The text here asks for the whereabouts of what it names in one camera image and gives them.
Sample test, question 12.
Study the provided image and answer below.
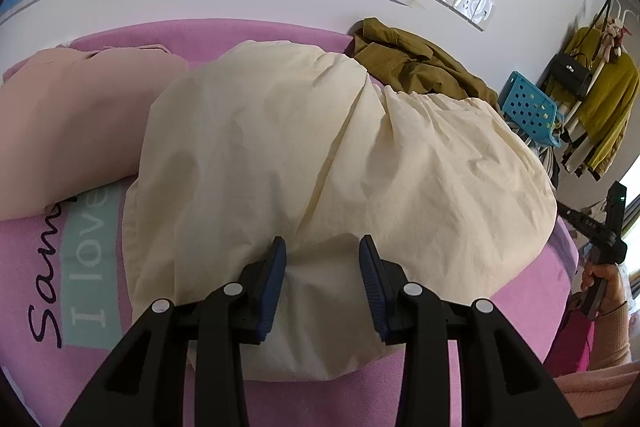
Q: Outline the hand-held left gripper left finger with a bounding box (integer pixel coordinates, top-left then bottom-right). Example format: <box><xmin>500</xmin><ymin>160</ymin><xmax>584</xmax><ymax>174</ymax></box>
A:
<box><xmin>60</xmin><ymin>236</ymin><xmax>288</xmax><ymax>427</ymax></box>

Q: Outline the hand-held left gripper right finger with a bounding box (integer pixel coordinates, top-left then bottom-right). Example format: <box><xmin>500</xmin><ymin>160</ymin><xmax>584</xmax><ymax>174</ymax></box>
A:
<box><xmin>359</xmin><ymin>235</ymin><xmax>582</xmax><ymax>427</ymax></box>

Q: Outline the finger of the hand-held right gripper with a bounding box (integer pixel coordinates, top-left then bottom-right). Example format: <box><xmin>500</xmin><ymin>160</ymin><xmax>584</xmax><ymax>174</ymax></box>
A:
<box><xmin>556</xmin><ymin>202</ymin><xmax>609</xmax><ymax>240</ymax></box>

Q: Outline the cream yellow shirt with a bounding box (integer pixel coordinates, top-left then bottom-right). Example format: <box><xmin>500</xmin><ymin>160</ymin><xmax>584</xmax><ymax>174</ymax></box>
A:
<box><xmin>122</xmin><ymin>39</ymin><xmax>558</xmax><ymax>382</ymax></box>

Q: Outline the white clothes rack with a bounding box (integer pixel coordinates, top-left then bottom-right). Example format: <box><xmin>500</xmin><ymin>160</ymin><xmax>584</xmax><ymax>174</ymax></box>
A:
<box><xmin>607</xmin><ymin>0</ymin><xmax>639</xmax><ymax>30</ymax></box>

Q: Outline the person's right hand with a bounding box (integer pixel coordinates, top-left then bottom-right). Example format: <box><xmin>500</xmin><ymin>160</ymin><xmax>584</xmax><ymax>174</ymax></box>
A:
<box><xmin>579</xmin><ymin>264</ymin><xmax>627</xmax><ymax>313</ymax></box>

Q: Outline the white black hanging garment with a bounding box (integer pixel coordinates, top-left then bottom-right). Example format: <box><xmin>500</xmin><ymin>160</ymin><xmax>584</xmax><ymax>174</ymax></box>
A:
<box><xmin>557</xmin><ymin>104</ymin><xmax>603</xmax><ymax>180</ymax></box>

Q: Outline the mustard yellow hanging sweater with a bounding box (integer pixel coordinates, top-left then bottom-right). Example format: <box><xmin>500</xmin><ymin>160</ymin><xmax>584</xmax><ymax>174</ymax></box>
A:
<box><xmin>545</xmin><ymin>27</ymin><xmax>640</xmax><ymax>172</ymax></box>

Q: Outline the blue perforated plastic basket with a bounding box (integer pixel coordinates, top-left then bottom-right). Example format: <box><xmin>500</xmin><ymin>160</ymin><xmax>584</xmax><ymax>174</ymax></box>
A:
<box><xmin>501</xmin><ymin>71</ymin><xmax>558</xmax><ymax>146</ymax></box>

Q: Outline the black handbag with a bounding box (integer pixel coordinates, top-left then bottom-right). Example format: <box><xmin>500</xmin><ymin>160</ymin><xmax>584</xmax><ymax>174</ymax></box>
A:
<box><xmin>547</xmin><ymin>0</ymin><xmax>613</xmax><ymax>100</ymax></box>

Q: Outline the person's pink top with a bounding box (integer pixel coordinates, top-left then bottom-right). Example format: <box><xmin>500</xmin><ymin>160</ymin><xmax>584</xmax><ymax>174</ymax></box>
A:
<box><xmin>550</xmin><ymin>359</ymin><xmax>640</xmax><ymax>422</ymax></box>

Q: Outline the pink plush toy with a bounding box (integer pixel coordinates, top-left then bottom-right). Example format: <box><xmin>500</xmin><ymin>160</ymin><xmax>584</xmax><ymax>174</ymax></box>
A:
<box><xmin>597</xmin><ymin>14</ymin><xmax>632</xmax><ymax>64</ymax></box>

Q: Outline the olive green jacket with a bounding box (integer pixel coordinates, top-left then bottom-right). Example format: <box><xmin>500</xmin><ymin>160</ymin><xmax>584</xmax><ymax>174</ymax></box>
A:
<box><xmin>347</xmin><ymin>18</ymin><xmax>501</xmax><ymax>110</ymax></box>

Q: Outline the pink printed blanket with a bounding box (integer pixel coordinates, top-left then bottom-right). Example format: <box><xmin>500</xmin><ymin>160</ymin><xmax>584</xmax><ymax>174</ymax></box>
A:
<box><xmin>0</xmin><ymin>19</ymin><xmax>581</xmax><ymax>427</ymax></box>

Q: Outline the peach pink garment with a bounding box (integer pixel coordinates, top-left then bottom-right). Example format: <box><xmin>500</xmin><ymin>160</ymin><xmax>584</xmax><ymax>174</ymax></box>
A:
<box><xmin>0</xmin><ymin>46</ymin><xmax>191</xmax><ymax>220</ymax></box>

